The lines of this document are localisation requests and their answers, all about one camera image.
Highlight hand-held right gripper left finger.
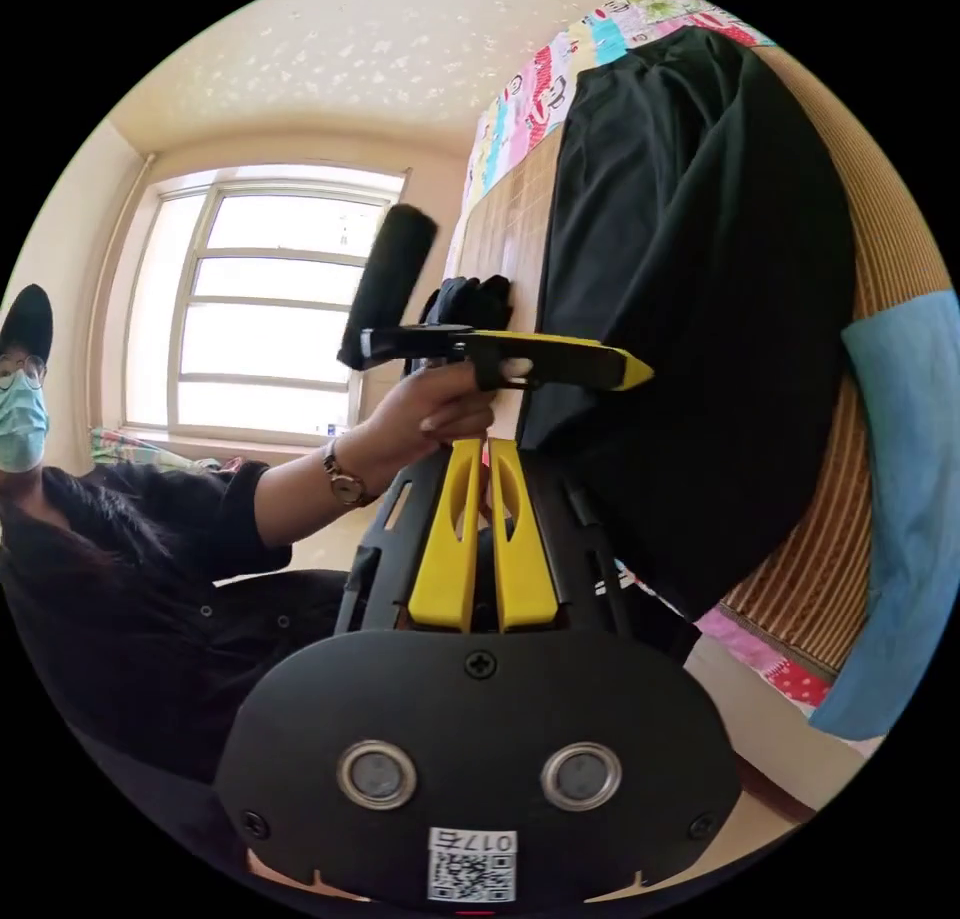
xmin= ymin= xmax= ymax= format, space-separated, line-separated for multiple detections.
xmin=407 ymin=438 xmax=484 ymax=630

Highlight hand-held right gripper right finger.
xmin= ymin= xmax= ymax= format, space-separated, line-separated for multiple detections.
xmin=489 ymin=438 xmax=560 ymax=633

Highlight black pants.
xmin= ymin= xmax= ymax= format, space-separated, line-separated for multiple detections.
xmin=517 ymin=26 xmax=860 ymax=624

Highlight person's left forearm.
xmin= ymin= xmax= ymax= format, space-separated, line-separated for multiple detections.
xmin=254 ymin=438 xmax=385 ymax=549

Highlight person's left hand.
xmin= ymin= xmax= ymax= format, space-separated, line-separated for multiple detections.
xmin=350 ymin=360 xmax=498 ymax=489

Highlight black bunched cloth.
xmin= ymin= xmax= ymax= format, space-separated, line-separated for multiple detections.
xmin=419 ymin=273 xmax=515 ymax=332

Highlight light blue cloth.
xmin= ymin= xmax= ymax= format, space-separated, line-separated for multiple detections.
xmin=808 ymin=288 xmax=960 ymax=740

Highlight window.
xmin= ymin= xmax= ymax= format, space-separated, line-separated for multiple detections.
xmin=122 ymin=168 xmax=412 ymax=449

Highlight person's body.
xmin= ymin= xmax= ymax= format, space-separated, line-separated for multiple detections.
xmin=0 ymin=283 xmax=361 ymax=887

